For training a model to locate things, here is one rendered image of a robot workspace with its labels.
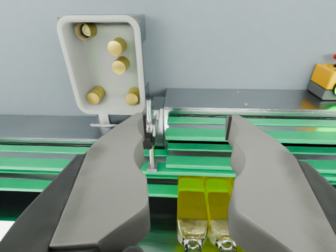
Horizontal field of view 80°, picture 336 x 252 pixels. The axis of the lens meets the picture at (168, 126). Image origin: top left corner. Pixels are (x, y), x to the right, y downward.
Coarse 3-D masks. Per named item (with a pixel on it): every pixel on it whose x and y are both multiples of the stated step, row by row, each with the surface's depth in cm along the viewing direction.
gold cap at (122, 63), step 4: (120, 56) 50; (124, 56) 51; (116, 60) 47; (120, 60) 47; (124, 60) 49; (128, 60) 51; (112, 64) 48; (116, 64) 48; (120, 64) 48; (124, 64) 48; (128, 64) 51; (112, 68) 48; (116, 68) 48; (120, 68) 48; (124, 68) 48; (116, 72) 49; (120, 72) 49
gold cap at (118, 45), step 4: (112, 40) 45; (116, 40) 45; (120, 40) 47; (124, 40) 49; (108, 44) 45; (112, 44) 45; (116, 44) 45; (120, 44) 45; (124, 44) 48; (108, 48) 46; (112, 48) 46; (116, 48) 46; (120, 48) 46; (124, 48) 48; (112, 52) 46; (116, 52) 46; (120, 52) 46
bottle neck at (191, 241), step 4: (188, 240) 34; (192, 240) 34; (196, 240) 34; (184, 244) 35; (188, 244) 34; (192, 244) 34; (196, 244) 34; (200, 244) 34; (184, 248) 34; (188, 248) 33; (192, 248) 33; (196, 248) 33; (200, 248) 34
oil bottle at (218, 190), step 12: (204, 180) 44; (216, 180) 43; (228, 180) 43; (216, 192) 41; (228, 192) 41; (216, 204) 38; (228, 204) 38; (216, 216) 36; (216, 228) 35; (216, 240) 35
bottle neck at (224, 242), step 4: (224, 240) 34; (228, 240) 34; (220, 244) 34; (224, 244) 34; (228, 244) 33; (232, 244) 34; (220, 248) 34; (224, 248) 33; (228, 248) 33; (232, 248) 33
